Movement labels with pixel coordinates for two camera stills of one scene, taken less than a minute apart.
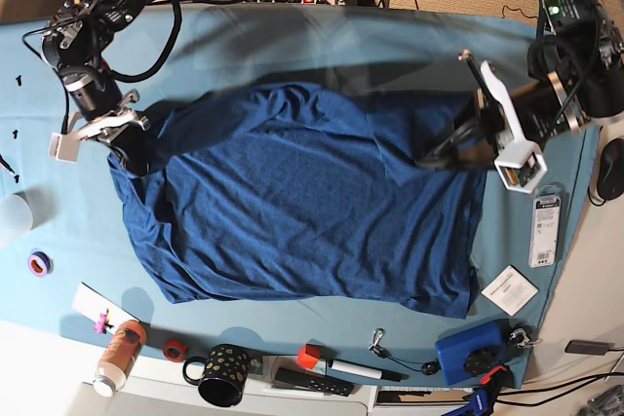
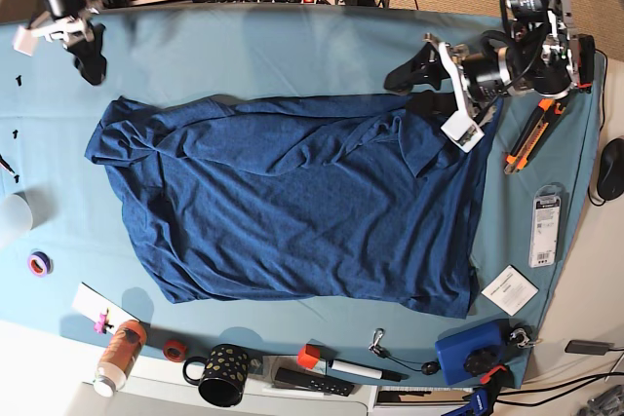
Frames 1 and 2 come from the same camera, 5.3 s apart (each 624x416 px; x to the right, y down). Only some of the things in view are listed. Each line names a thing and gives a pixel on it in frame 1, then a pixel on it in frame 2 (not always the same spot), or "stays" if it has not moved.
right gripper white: x=471 y=143 -> x=426 y=67
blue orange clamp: x=490 y=383 stays
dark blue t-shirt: x=298 y=192 stays
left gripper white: x=64 y=146 -> x=90 y=62
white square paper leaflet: x=510 y=290 stays
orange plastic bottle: x=120 y=357 stays
